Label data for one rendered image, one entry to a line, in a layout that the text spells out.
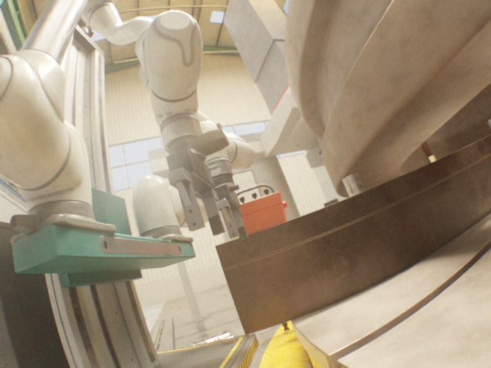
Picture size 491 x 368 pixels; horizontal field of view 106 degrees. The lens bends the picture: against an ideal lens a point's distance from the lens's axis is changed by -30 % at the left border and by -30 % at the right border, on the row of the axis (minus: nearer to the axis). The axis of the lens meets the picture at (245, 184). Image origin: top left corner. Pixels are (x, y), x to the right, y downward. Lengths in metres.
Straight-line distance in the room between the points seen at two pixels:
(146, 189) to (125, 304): 0.40
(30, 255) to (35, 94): 0.28
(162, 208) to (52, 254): 0.54
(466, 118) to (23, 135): 4.93
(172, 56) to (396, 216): 1.03
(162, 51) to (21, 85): 0.23
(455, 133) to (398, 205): 3.53
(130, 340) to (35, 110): 0.74
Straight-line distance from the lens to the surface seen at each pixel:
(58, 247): 0.49
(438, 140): 4.35
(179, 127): 0.55
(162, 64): 0.48
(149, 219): 0.93
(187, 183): 0.47
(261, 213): 1.06
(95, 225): 0.57
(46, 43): 0.58
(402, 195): 1.22
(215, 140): 0.53
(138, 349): 0.93
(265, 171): 4.60
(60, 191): 0.56
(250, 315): 1.06
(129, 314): 0.91
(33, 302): 0.85
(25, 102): 0.42
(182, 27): 0.46
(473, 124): 4.90
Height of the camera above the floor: 0.57
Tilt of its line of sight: 17 degrees up
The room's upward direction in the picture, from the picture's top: 19 degrees counter-clockwise
